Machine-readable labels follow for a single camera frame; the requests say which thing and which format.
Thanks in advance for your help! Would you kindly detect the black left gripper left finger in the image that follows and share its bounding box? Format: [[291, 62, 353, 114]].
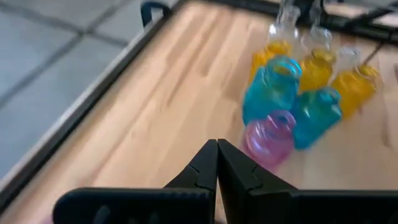
[[52, 139, 219, 224]]

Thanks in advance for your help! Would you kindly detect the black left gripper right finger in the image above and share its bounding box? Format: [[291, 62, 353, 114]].
[[218, 139, 398, 224]]

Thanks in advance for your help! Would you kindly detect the pink glass vase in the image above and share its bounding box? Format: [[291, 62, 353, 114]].
[[241, 109, 297, 170]]

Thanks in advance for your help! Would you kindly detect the teal medallion glass vase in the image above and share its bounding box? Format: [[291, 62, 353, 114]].
[[290, 86, 343, 151]]

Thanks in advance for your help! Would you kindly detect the teal diamond-cut glass vase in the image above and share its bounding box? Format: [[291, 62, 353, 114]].
[[241, 55, 303, 125]]

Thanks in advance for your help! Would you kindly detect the amber ribbed glass vase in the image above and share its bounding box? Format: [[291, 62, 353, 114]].
[[330, 64, 379, 121], [248, 39, 294, 85], [298, 47, 337, 93]]

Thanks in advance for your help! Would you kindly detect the tall clear ribbed glass vase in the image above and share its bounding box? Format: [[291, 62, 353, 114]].
[[300, 0, 333, 55]]

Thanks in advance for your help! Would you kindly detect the black table clamp handle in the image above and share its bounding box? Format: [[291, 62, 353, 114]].
[[140, 1, 174, 28]]

